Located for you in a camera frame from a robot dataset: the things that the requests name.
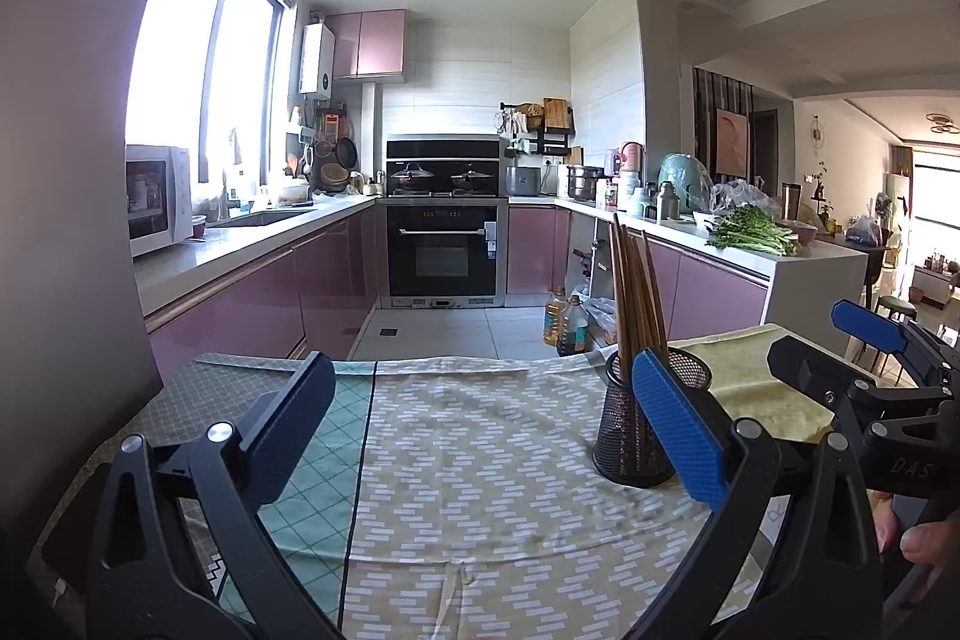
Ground round stool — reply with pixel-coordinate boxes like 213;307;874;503
874;296;920;348

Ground white microwave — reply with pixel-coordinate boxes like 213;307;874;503
126;143;197;259

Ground mint green appliance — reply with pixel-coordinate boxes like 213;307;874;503
658;152;715;212

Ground pink upper cabinet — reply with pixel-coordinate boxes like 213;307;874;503
328;8;408;82

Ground yellow cooking oil bottle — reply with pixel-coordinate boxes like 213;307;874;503
544;287;572;356

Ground clear plastic bag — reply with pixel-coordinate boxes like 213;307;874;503
709;179;781;214

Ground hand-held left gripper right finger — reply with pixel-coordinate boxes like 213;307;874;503
622;349;886;640

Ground black built-in oven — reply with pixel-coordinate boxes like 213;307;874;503
386;199;509;300

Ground beige teal patterned tablecloth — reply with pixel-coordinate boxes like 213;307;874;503
30;351;796;640

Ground framed wall picture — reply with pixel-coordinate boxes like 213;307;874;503
714;107;751;176

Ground living room window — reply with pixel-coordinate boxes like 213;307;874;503
911;164;960;221

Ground black mesh utensil holder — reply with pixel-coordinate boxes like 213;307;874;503
592;346;713;487

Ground black pot glass lid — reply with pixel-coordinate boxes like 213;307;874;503
390;161;436;195
450;164;497;195

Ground bunch of chopsticks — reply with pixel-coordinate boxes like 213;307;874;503
607;212;672;386

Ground kitchen window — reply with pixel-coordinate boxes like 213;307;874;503
124;0;301;199

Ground wall rack with cutting boards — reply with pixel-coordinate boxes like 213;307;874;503
499;96;577;157

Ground green leafy vegetables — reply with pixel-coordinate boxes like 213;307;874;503
705;203;802;257

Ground steel stock pot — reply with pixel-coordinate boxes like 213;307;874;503
566;164;605;202

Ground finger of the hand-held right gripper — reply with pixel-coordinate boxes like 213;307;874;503
766;335;960;423
831;299;960;371

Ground person's right hand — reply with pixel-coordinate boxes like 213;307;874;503
870;494;960;566

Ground grey refrigerator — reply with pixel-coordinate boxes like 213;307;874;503
0;0;215;611

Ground white kitchen countertop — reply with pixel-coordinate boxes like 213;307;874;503
133;194;871;319

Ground yellow cloth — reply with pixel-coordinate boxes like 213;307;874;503
671;323;856;446

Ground hanging pans and utensils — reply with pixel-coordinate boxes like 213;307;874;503
311;107;361;195

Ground kitchen sink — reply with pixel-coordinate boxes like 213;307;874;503
225;206;316;229

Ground black integrated stove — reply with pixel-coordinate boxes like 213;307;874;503
386;134;509;200

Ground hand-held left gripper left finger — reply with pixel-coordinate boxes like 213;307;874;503
86;351;338;640

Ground dark filled plastic bag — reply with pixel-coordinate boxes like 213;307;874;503
844;216;884;247

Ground purple kitchen cabinets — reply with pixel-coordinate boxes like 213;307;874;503
146;203;772;378

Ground white water heater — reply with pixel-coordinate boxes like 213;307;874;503
300;21;336;100

